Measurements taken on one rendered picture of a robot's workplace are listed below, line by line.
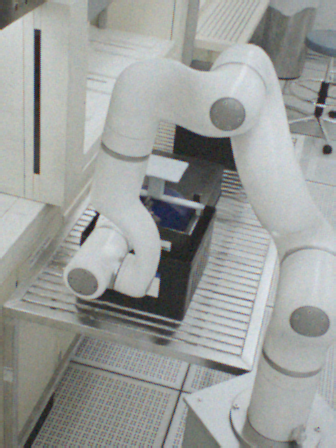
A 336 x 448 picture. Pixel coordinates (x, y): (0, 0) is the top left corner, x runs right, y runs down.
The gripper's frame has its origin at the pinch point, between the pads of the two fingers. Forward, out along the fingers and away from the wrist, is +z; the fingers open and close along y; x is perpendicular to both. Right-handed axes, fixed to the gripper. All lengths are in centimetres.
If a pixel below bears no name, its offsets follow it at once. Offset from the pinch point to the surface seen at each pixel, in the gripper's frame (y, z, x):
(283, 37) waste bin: -11, 378, -75
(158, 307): 7.9, 0.6, -27.7
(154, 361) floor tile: -5, 65, -106
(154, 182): 0.2, 12.5, -1.2
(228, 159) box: 7, 83, -27
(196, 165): 0, 61, -20
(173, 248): 8.7, 4.2, -12.5
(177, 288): 11.8, 0.6, -20.7
